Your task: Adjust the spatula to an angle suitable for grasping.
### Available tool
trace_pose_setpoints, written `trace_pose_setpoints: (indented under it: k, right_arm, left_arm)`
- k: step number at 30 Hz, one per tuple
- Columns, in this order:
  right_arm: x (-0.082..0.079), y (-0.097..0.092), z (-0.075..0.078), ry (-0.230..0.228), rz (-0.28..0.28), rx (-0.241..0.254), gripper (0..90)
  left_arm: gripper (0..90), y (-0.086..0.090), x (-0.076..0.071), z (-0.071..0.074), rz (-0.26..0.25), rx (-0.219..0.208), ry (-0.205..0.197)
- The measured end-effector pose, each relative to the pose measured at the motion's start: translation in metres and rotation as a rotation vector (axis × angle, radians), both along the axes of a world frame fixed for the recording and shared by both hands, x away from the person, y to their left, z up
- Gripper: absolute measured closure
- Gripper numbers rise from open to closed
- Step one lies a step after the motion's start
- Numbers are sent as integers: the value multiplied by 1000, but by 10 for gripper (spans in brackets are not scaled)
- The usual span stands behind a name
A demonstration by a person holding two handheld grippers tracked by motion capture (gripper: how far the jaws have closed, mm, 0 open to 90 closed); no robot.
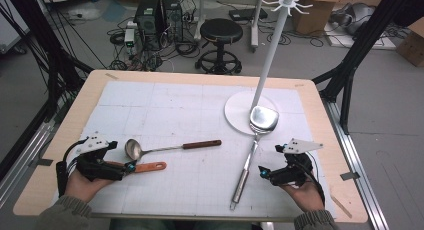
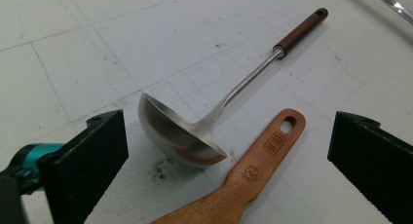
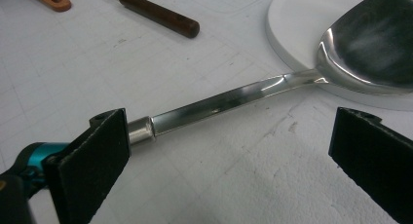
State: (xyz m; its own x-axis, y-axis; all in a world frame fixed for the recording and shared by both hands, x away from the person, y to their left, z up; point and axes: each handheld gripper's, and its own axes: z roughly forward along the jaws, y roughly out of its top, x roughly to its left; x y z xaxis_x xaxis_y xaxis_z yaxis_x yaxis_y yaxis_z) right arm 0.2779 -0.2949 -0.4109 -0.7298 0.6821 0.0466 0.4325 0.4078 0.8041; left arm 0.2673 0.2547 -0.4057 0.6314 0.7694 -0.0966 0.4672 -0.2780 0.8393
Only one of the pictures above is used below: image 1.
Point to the black flat box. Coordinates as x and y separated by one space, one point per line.
248 14

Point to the person's left hand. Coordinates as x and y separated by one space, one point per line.
83 190

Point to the aluminium rail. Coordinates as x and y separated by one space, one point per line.
356 156
23 150

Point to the black round stool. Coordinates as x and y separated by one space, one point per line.
221 31

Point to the black tape piece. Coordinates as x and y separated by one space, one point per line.
350 176
41 162

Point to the white floor board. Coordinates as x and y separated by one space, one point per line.
346 40

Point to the white grid mat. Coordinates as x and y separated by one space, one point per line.
186 116

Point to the person's right hand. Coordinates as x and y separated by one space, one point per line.
305 198

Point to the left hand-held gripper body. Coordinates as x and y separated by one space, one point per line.
96 166

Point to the tall cardboard box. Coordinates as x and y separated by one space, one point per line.
320 13

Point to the slim black computer tower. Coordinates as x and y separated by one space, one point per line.
173 16

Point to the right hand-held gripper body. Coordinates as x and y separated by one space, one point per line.
293 173

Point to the low cardboard box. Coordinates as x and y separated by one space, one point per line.
411 45

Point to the large black computer tower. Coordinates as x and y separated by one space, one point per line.
148 20

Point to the small white device green light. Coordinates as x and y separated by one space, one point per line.
129 36

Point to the steel spatula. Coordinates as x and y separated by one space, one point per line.
263 118

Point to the white utensil rack with hooks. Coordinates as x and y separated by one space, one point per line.
273 46

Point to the grey bag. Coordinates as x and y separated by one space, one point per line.
356 18

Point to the black metal frame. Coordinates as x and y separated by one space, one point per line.
366 36
26 30

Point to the white stand frame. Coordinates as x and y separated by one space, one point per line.
256 23

